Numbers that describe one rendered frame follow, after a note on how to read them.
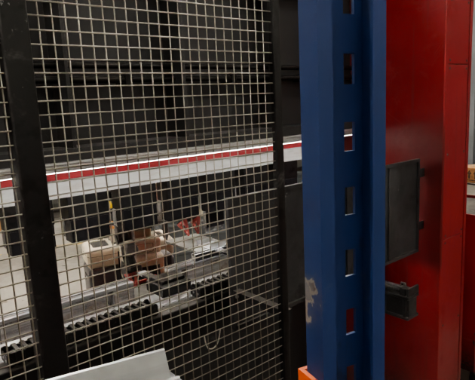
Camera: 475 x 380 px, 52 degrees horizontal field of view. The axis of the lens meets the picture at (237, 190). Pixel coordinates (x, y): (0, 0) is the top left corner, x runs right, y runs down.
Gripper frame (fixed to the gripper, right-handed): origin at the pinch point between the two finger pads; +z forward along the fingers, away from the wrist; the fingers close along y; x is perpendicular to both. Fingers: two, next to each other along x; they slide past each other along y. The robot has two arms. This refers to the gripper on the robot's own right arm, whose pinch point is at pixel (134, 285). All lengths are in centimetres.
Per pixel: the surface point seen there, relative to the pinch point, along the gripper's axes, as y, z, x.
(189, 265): 45.2, -6.7, 2.9
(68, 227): 48, -32, -46
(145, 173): 57, -46, -15
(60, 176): 56, -49, -47
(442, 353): 88, 67, 108
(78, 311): 42, -2, -46
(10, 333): 40, -2, -69
